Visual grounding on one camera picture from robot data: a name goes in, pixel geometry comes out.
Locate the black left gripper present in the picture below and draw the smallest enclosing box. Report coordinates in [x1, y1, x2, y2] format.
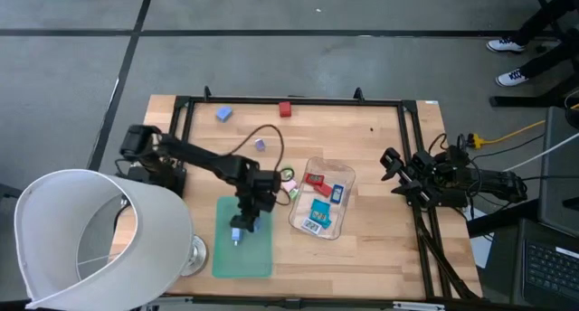
[229, 170, 281, 232]

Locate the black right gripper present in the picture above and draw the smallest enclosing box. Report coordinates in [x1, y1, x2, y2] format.
[380, 146, 453, 208]

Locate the clear plastic tray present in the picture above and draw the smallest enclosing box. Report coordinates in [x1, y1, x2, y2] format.
[288, 155, 357, 241]

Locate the white digital clock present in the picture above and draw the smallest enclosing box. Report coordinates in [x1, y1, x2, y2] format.
[300, 218, 323, 236]

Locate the green translucent plastic tray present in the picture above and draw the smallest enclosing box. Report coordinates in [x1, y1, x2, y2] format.
[211, 195, 274, 279]

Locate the white lamp shade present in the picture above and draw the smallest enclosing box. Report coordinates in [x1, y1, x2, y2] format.
[13, 168, 195, 311]

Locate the black standing desk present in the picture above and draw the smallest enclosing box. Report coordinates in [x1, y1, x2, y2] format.
[488, 0, 579, 108]

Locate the dark grey computer case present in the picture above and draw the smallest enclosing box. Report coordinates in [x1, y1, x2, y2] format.
[537, 106, 579, 238]

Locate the black laptop with keyboard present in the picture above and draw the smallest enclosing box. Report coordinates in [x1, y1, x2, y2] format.
[513, 218, 579, 310]

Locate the person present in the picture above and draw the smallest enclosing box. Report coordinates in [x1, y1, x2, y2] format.
[486, 0, 579, 89]

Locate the right wrist camera black cable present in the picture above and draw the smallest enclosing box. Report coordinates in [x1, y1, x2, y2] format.
[427, 132, 480, 167]

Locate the wrist camera black cable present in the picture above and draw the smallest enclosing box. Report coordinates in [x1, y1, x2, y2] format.
[225, 124, 295, 208]
[427, 132, 480, 167]

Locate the left wrist camera black cable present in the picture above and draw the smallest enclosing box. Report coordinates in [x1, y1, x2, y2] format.
[225, 124, 295, 208]

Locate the yellow extension cable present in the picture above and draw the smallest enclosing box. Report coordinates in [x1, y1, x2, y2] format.
[468, 102, 579, 150]

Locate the black aluminium table frame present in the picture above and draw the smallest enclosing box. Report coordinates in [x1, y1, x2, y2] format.
[160, 87, 485, 310]

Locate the white cable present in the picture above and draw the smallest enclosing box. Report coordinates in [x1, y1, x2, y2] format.
[501, 132, 579, 173]

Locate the black power cable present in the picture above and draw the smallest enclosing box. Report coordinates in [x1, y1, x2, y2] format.
[519, 174, 579, 184]

